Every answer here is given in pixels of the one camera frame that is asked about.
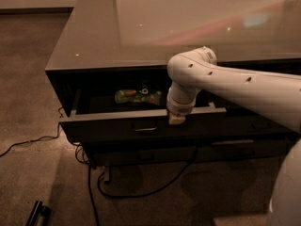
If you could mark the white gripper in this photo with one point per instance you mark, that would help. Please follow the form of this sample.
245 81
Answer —
179 109

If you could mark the dark drawer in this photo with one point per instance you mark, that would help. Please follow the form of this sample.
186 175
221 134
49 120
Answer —
240 151
186 153
96 118
241 122

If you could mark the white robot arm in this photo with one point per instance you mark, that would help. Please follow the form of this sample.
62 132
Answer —
276 96

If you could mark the dark cabinet with glossy top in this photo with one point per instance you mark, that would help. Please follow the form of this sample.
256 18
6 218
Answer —
108 45

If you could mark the green snack bag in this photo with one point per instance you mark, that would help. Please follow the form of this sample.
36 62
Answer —
124 96

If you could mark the metal cabinet leg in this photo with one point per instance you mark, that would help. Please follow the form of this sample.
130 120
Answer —
106 173

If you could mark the black metal bar on floor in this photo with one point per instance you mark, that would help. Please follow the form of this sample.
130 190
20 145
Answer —
39 215

